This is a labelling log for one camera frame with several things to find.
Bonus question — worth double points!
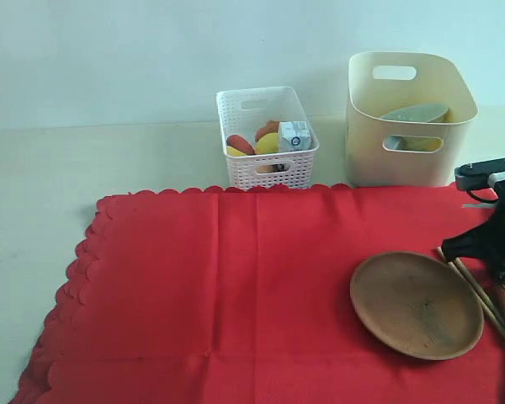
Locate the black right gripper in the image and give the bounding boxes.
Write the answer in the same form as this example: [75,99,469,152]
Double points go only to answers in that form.
[441,195,505,283]

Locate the brown oval plate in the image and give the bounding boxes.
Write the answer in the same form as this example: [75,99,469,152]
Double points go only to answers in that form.
[349,252,484,361]

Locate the pale green bowl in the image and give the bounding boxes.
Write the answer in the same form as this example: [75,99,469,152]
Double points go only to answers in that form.
[380,104,449,152]

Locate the white blue milk carton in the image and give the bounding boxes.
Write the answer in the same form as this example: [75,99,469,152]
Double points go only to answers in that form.
[278,121,312,152]

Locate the yellow round fruit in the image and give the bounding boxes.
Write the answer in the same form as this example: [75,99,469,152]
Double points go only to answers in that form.
[255,132,279,155]

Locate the orange fried nugget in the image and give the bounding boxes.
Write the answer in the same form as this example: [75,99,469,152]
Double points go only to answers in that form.
[255,120,279,141]

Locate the red sausage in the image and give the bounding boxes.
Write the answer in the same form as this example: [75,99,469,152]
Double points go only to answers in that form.
[226,135,255,156]

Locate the orange cheese wedge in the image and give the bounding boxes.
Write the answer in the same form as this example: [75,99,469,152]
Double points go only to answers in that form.
[226,146,247,157]

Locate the wooden chopstick left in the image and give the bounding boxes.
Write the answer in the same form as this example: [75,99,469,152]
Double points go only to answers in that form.
[436,247,505,340]

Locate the cream plastic bin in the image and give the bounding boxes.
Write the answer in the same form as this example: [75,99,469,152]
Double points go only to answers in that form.
[345,51,478,187]

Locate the red scalloped table cloth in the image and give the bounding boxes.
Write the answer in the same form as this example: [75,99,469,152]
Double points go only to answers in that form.
[14,185,505,403]

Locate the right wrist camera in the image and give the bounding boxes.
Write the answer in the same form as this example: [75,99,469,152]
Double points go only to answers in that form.
[454,157,505,191]

